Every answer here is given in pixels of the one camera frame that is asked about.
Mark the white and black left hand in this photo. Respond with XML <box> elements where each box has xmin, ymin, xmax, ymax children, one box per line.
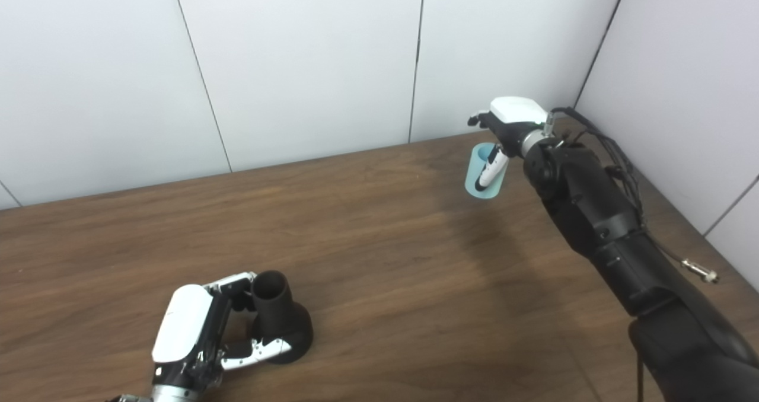
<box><xmin>149</xmin><ymin>272</ymin><xmax>294</xmax><ymax>402</ymax></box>

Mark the white and black right hand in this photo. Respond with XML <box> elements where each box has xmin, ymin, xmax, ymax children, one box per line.
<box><xmin>467</xmin><ymin>97</ymin><xmax>558</xmax><ymax>192</ymax></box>

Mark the light blue cylinder cup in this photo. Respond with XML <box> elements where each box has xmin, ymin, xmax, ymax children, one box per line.
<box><xmin>464</xmin><ymin>142</ymin><xmax>509</xmax><ymax>200</ymax></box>

